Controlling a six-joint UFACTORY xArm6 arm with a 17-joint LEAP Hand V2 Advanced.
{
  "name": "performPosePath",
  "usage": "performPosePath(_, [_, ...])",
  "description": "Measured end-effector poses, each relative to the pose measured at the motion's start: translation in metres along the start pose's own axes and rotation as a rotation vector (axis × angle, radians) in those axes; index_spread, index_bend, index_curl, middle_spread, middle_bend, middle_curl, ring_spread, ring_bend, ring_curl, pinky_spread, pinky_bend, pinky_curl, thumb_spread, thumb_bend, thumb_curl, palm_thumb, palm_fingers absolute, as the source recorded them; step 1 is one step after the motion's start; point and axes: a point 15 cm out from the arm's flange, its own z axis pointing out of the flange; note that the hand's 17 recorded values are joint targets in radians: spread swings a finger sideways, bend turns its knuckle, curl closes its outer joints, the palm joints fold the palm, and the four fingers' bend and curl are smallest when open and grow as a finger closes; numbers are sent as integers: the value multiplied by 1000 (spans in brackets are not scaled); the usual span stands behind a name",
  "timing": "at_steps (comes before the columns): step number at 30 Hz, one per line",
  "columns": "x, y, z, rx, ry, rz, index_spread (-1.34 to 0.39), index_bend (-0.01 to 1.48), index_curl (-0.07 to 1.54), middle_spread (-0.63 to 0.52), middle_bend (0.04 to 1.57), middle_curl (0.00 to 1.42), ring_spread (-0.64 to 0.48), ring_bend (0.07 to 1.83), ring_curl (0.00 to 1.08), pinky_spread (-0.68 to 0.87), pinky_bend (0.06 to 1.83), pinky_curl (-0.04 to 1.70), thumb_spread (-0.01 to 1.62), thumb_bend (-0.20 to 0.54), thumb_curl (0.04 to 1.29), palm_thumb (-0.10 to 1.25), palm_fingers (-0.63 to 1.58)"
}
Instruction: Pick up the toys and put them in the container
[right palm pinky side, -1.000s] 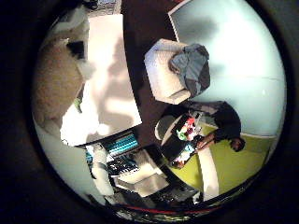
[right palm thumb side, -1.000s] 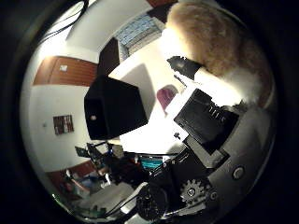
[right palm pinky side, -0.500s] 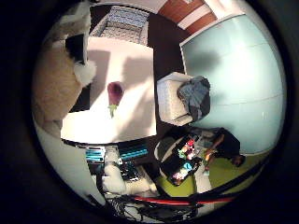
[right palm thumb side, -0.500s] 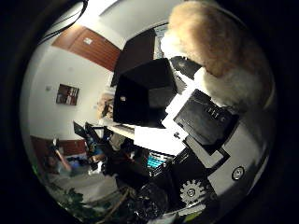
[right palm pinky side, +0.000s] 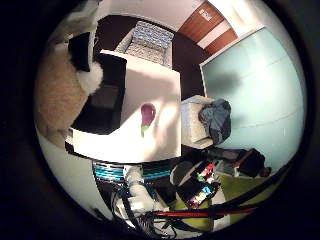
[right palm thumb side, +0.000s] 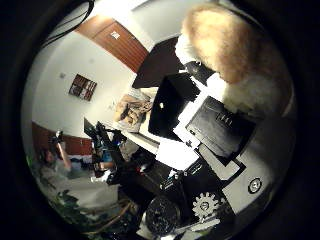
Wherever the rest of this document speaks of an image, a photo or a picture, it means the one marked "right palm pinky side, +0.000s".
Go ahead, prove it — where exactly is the red cable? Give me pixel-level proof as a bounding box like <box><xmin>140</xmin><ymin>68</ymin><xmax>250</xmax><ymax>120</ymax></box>
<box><xmin>153</xmin><ymin>206</ymin><xmax>258</xmax><ymax>220</ymax></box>

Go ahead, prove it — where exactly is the person in dark clothes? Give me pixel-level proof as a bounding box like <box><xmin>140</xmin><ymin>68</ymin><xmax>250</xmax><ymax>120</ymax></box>
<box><xmin>203</xmin><ymin>147</ymin><xmax>273</xmax><ymax>180</ymax></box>

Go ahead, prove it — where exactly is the brown wooden door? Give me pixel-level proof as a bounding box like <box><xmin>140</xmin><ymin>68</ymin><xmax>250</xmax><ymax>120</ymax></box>
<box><xmin>176</xmin><ymin>1</ymin><xmax>240</xmax><ymax>56</ymax></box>

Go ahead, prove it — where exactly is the blue-grey clothes pile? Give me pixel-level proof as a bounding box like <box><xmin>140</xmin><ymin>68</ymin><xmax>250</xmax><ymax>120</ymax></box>
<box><xmin>198</xmin><ymin>98</ymin><xmax>232</xmax><ymax>145</ymax></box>

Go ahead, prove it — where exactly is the black box of colourful toys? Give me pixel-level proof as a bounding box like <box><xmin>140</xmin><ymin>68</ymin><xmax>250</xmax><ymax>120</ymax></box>
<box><xmin>175</xmin><ymin>161</ymin><xmax>222</xmax><ymax>210</ymax></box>

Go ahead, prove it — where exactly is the grey patterned armchair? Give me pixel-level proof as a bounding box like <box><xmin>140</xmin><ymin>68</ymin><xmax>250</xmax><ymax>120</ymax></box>
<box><xmin>114</xmin><ymin>20</ymin><xmax>175</xmax><ymax>70</ymax></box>
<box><xmin>180</xmin><ymin>94</ymin><xmax>221</xmax><ymax>150</ymax></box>

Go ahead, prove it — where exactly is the tan plush bear toy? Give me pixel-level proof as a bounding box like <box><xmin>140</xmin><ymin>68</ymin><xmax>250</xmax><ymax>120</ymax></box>
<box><xmin>33</xmin><ymin>43</ymin><xmax>90</xmax><ymax>148</ymax></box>

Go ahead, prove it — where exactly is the purple eggplant plush toy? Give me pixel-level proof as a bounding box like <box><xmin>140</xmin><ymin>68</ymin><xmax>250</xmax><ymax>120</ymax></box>
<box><xmin>139</xmin><ymin>102</ymin><xmax>157</xmax><ymax>138</ymax></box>

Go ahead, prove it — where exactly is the teal striped equipment rack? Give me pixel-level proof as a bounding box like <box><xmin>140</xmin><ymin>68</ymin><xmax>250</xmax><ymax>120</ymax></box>
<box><xmin>93</xmin><ymin>161</ymin><xmax>173</xmax><ymax>182</ymax></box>

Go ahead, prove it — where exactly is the black cable bundle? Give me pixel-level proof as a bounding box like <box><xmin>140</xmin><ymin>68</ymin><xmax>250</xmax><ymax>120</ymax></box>
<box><xmin>109</xmin><ymin>186</ymin><xmax>201</xmax><ymax>240</ymax></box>

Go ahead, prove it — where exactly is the light blue glass partition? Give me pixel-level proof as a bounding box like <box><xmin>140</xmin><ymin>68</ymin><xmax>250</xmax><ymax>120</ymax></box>
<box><xmin>199</xmin><ymin>26</ymin><xmax>308</xmax><ymax>175</ymax></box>

